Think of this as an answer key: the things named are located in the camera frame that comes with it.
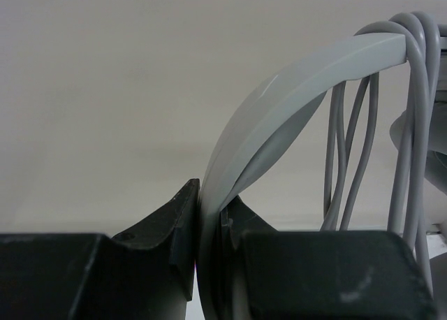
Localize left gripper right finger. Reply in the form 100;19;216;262
218;198;437;319

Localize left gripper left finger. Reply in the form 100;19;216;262
1;179;200;319

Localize grey white headphones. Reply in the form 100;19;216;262
198;13;441;319

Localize grey headphone cable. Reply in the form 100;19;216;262
323;11;443;300

